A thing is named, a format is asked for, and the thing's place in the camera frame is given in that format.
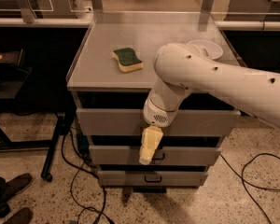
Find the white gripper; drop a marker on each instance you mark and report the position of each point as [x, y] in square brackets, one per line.
[156, 115]

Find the grey top drawer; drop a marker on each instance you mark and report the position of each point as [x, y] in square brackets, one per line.
[121, 113]

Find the grey drawer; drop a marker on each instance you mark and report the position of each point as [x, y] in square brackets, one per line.
[172, 150]
[151, 176]
[121, 113]

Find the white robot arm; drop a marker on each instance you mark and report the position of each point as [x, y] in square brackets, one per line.
[182, 69]

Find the grey middle drawer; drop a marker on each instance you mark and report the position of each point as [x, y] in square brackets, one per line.
[172, 150]

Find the grey bottom drawer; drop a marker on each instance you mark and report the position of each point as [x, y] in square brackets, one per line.
[151, 176]

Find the grey drawer cabinet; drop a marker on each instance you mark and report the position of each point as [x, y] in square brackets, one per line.
[95, 69]

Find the black power adapter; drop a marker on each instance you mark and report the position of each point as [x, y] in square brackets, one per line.
[82, 144]

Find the green yellow sponge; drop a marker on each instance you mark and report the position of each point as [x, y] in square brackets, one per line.
[127, 60]

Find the white bowl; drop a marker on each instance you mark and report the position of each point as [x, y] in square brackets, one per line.
[214, 49]

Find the brown shoe lower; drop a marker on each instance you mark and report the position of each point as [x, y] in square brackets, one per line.
[23, 216]

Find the black cart frame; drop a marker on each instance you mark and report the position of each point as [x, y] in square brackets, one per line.
[12, 78]

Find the white horizontal rail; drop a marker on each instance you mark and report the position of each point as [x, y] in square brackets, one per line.
[47, 23]

